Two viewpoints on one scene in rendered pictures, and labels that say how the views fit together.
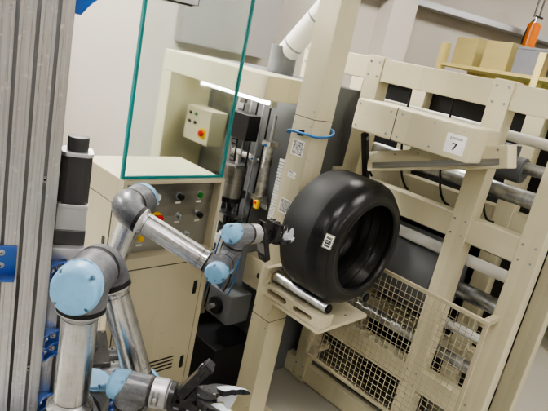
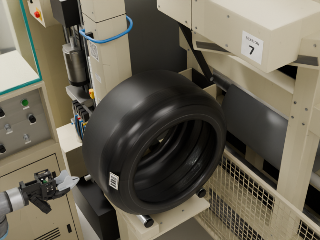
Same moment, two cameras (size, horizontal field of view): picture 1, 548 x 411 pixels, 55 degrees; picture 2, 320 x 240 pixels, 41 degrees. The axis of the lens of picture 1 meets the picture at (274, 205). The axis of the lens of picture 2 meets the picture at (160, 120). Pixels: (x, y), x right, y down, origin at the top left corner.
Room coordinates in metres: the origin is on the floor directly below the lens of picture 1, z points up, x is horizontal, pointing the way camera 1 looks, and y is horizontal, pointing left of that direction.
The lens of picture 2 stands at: (1.01, -0.71, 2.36)
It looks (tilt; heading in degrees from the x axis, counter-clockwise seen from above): 38 degrees down; 16
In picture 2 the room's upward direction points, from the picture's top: 4 degrees counter-clockwise
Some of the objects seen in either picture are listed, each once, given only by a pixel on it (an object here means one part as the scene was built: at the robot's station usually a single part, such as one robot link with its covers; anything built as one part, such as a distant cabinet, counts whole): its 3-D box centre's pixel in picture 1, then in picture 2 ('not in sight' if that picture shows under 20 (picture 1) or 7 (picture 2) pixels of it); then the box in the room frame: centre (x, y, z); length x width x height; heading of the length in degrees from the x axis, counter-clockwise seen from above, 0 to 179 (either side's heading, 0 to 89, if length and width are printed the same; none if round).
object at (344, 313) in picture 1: (315, 305); (155, 198); (2.33, -0.30, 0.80); 0.37 x 0.36 x 0.02; 137
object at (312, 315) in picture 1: (297, 303); (129, 207); (2.22, -0.20, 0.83); 0.36 x 0.09 x 0.06; 47
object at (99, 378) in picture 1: (88, 395); not in sight; (1.26, 0.40, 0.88); 0.13 x 0.12 x 0.14; 179
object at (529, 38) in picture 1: (530, 37); not in sight; (6.45, -2.45, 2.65); 0.18 x 0.14 x 0.48; 115
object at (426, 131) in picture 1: (422, 129); (231, 8); (2.46, -0.59, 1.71); 0.61 x 0.25 x 0.15; 47
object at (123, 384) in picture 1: (130, 387); not in sight; (1.13, 0.25, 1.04); 0.11 x 0.08 x 0.09; 89
